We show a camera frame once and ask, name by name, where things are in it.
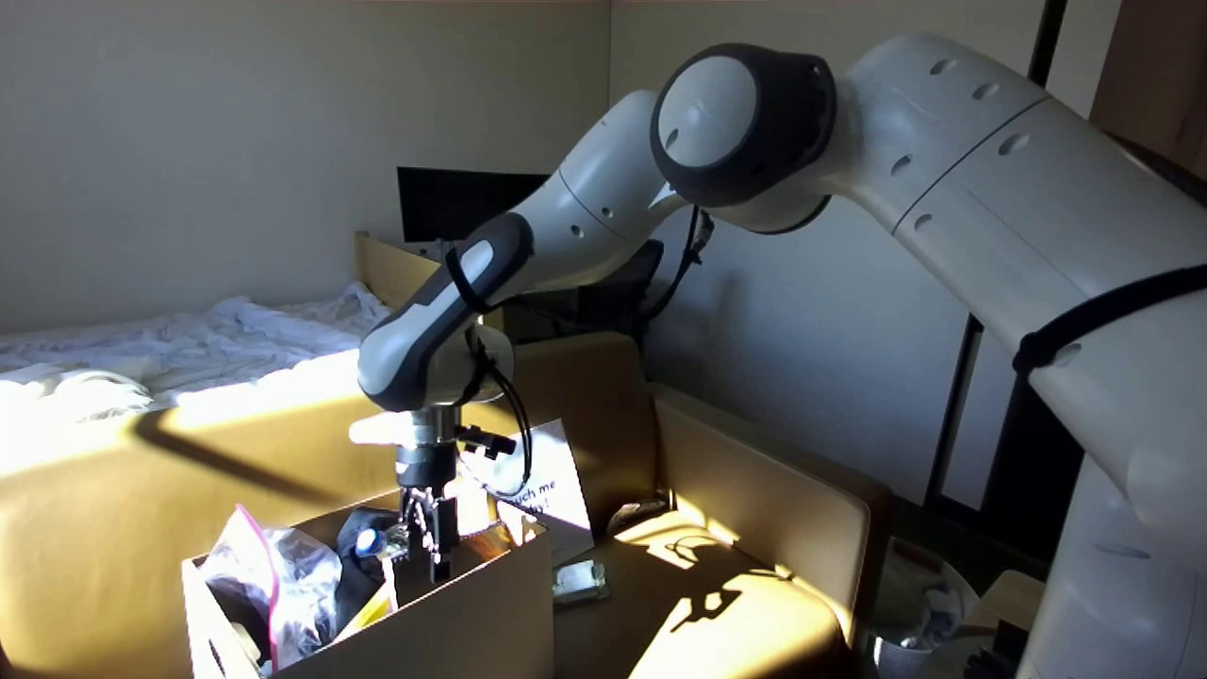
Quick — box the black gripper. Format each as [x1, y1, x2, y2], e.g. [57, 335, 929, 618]
[396, 439, 463, 584]

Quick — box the open cardboard box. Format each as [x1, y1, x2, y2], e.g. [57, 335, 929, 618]
[178, 483, 560, 679]

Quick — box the dark bottle with blue cap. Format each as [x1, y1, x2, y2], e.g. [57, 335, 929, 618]
[334, 505, 400, 584]

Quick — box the yellow packet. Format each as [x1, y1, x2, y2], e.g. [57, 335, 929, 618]
[330, 582, 400, 647]

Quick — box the white printed paper bag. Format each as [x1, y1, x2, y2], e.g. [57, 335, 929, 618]
[482, 416, 596, 539]

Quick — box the clear plastic bag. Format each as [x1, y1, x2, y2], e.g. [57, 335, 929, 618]
[195, 501, 350, 673]

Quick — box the small flat grey device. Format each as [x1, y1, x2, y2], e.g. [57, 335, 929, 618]
[551, 554, 611, 609]

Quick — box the bed with white sheets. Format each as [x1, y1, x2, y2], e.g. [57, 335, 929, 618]
[0, 281, 391, 429]

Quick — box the black monitor screen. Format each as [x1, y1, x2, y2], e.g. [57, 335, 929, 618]
[391, 163, 560, 247]

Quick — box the white closet door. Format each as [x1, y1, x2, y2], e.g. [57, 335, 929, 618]
[647, 204, 1024, 512]

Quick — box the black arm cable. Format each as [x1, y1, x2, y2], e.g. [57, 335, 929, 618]
[440, 204, 717, 505]

